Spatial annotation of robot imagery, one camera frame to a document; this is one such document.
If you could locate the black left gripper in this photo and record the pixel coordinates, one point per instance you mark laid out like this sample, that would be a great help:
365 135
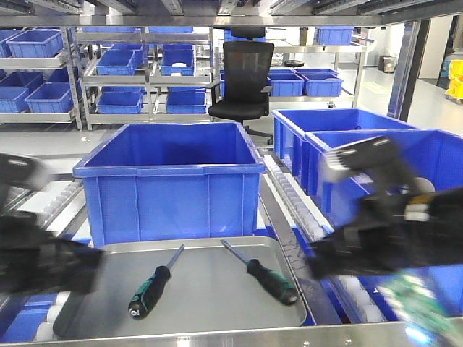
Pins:
34 261

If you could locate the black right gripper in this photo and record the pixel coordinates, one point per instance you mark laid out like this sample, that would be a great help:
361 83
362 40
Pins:
378 241

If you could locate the green black screwdriver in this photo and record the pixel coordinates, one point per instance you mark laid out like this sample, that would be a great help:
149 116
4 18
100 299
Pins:
151 290
273 283

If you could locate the blue bin behind tray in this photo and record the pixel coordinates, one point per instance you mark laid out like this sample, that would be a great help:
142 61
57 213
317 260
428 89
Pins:
152 182

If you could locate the steel tray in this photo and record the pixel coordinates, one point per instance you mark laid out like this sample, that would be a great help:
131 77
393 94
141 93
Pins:
209 290

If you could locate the green circuit board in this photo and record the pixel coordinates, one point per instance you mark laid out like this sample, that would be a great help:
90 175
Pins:
417 306

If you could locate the blue bin at right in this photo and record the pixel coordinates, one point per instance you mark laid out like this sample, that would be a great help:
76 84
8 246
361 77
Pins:
344 166

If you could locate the black office chair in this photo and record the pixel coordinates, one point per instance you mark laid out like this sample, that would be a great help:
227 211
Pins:
246 67

